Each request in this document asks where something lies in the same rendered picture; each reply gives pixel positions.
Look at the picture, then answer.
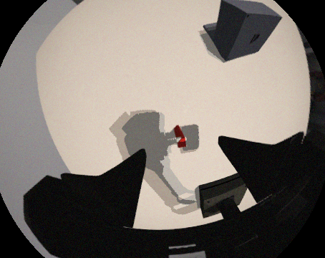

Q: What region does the dark red peg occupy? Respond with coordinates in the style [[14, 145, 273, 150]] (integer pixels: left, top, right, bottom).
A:
[[174, 125, 188, 148]]

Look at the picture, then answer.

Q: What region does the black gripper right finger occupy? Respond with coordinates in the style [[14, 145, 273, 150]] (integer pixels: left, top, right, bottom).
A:
[[218, 132, 304, 203]]

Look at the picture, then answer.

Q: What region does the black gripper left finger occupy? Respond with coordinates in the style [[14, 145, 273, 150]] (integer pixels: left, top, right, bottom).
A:
[[60, 148, 146, 227]]

